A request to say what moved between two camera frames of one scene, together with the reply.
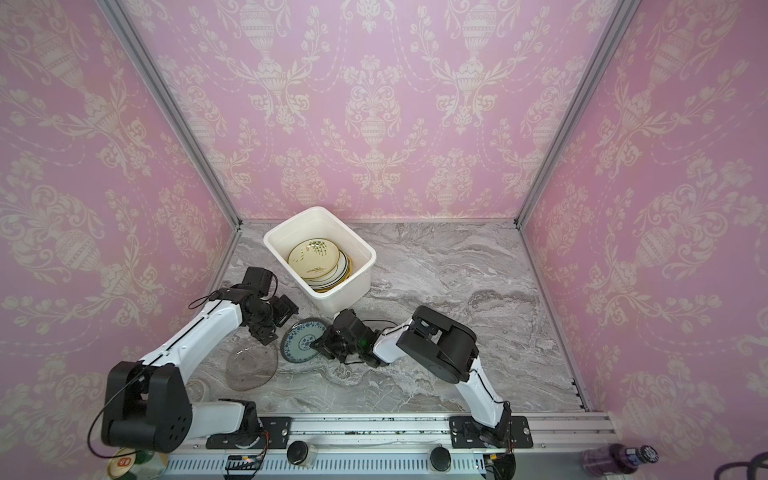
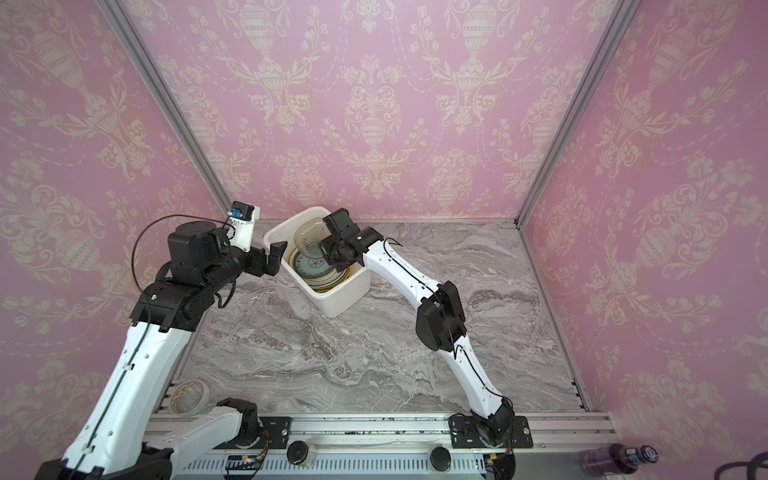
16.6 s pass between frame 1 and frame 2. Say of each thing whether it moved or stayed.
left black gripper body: moved
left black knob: stayed
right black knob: stayed
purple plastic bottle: stayed
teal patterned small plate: moved
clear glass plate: moved
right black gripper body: moved
